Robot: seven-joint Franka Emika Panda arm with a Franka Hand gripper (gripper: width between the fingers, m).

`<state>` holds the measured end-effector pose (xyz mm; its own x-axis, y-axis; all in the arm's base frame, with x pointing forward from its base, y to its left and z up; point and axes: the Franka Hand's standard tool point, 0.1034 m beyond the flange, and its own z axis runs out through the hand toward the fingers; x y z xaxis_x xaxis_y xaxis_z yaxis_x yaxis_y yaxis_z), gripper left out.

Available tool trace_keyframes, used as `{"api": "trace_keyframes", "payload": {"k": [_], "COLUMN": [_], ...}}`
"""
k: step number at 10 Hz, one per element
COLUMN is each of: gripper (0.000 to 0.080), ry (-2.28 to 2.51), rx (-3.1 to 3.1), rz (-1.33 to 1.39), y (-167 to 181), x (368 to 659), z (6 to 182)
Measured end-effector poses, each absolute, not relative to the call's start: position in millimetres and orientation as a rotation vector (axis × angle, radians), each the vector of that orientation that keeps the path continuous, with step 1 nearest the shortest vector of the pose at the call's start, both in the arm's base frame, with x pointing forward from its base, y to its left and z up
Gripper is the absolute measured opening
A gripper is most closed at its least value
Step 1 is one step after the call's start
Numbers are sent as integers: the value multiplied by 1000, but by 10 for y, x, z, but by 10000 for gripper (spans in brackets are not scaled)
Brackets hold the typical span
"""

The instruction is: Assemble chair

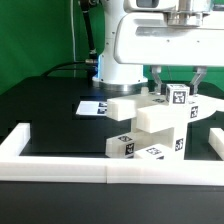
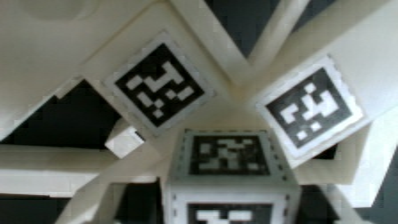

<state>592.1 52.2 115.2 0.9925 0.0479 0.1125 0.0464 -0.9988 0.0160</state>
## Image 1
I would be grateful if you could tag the white U-shaped obstacle frame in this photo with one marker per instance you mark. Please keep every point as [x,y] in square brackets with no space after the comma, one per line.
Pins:
[16,167]

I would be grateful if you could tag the white tagged cube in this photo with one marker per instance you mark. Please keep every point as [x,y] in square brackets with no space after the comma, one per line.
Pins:
[177,94]

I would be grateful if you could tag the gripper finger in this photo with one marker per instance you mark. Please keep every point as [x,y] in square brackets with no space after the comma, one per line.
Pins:
[160,87]
[199,73]

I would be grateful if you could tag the white chair back part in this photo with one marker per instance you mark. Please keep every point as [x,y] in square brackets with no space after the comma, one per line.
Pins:
[153,105]

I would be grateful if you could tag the white chair seat part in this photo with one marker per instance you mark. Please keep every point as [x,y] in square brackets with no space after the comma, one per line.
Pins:
[169,132]

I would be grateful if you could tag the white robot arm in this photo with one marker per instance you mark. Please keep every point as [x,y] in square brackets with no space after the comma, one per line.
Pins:
[123,77]

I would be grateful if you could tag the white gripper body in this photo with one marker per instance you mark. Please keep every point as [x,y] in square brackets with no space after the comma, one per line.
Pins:
[145,38]

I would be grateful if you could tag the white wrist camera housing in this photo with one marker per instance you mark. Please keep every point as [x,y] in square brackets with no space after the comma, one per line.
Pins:
[149,5]

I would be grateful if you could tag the white sheet with tags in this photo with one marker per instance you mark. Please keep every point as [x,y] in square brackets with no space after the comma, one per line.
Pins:
[92,108]

